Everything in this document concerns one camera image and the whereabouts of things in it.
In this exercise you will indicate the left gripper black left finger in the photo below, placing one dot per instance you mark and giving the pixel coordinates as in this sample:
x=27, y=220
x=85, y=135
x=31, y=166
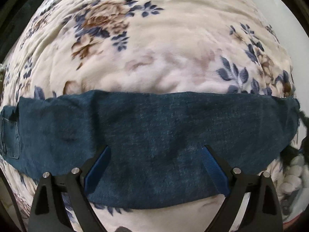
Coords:
x=48, y=211

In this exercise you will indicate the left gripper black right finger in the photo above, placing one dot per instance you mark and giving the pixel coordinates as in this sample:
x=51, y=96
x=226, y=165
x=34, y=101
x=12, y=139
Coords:
x=251, y=198

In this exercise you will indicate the dark blue denim jeans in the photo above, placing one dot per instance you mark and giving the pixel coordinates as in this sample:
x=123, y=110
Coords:
x=156, y=141

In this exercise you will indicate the white knitted chunky fabric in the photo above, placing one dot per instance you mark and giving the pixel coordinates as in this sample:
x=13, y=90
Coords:
x=296, y=176

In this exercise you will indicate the floral plush bed blanket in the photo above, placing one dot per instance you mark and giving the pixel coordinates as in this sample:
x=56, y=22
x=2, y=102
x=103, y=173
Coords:
x=146, y=46

